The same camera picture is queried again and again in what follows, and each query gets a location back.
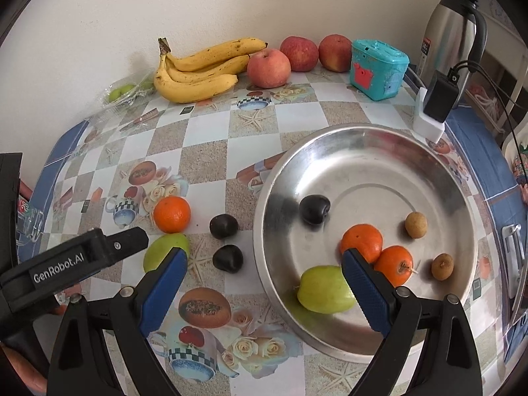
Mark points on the green guava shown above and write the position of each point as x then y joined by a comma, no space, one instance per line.
321,291
159,253

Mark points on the red apple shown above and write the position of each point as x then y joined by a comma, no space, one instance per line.
299,53
335,52

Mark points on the pale pink apple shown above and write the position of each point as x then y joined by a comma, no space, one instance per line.
269,68

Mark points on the dark purple plum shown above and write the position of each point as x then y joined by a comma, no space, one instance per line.
223,226
314,210
227,258

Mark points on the clear plastic holder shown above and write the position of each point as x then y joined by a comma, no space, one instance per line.
31,225

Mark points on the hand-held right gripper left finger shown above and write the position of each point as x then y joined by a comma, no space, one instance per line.
165,288

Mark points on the small green fruit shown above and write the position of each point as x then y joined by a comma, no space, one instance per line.
147,85
121,93

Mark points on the orange mandarin with stem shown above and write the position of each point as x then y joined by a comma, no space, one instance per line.
394,266

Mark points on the clear plastic bag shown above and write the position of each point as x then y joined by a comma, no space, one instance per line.
132,99

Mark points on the black charger block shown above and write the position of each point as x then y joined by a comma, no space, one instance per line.
440,97

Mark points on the white furniture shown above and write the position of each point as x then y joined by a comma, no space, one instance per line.
511,66

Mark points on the pink white cloth bundle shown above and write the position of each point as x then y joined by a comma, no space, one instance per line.
484,101

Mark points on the printed checkered tablecloth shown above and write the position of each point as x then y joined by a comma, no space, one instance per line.
206,148

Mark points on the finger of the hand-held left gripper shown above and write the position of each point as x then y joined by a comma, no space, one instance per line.
128,241

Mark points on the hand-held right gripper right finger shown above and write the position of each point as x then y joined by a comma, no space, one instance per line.
365,288

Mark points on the stainless steel kettle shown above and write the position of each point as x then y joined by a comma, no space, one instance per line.
449,29

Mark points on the pink flat item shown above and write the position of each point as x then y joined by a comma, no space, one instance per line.
24,191

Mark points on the stainless steel bowl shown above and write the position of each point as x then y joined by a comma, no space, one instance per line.
371,165

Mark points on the brown longan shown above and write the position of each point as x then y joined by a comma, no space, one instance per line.
415,225
442,267

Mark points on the person's left hand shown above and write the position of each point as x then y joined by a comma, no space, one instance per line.
20,375

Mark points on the yellow banana bunch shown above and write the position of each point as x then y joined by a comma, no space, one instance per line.
194,88

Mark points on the teal toy house box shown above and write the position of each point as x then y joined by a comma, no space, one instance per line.
377,70

